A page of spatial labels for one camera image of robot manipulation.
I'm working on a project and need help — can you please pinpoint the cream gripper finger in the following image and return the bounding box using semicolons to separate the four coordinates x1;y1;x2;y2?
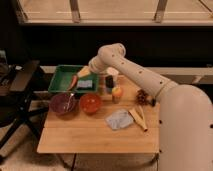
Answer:
77;66;90;78

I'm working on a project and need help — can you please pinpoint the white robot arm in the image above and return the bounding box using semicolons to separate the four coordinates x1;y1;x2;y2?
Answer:
78;43;213;171

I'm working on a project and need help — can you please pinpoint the red chili pepper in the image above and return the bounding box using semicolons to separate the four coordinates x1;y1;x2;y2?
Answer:
68;75;78;91

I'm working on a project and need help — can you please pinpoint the green plastic tray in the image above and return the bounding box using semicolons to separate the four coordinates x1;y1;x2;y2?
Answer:
48;65;99;94

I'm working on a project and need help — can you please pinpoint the blue sponge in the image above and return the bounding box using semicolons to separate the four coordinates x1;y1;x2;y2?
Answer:
77;80;93;88

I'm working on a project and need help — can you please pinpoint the white paper cup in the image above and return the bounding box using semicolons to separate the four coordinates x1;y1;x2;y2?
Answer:
106;67;119;84

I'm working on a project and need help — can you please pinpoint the dark can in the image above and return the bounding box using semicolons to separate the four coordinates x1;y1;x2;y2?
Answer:
105;75;114;94

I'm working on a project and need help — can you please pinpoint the metal spoon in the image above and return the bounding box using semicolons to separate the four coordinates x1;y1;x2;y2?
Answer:
65;92;74;111

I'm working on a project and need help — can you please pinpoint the orange-red bowl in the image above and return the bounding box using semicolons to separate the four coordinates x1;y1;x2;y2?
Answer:
79;93;102;115

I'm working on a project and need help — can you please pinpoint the yellow red apple toy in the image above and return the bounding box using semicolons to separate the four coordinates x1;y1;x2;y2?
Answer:
112;86;123;103

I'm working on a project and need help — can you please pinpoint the purple bowl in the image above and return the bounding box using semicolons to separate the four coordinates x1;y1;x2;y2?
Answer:
49;93;77;115

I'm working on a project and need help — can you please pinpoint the brown pine cone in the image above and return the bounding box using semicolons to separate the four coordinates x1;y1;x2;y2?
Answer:
136;89;149;105

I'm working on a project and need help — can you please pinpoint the grey folded cloth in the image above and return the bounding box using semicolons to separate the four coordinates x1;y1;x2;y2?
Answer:
105;109;134;130

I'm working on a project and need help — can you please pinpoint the wooden folding table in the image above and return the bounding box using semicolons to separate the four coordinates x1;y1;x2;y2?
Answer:
37;75;159;153

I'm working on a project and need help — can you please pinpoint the black office chair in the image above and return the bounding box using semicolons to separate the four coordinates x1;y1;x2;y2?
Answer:
0;49;48;149

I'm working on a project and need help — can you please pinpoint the black clip tool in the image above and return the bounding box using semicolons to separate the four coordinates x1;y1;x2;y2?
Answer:
151;98;157;107

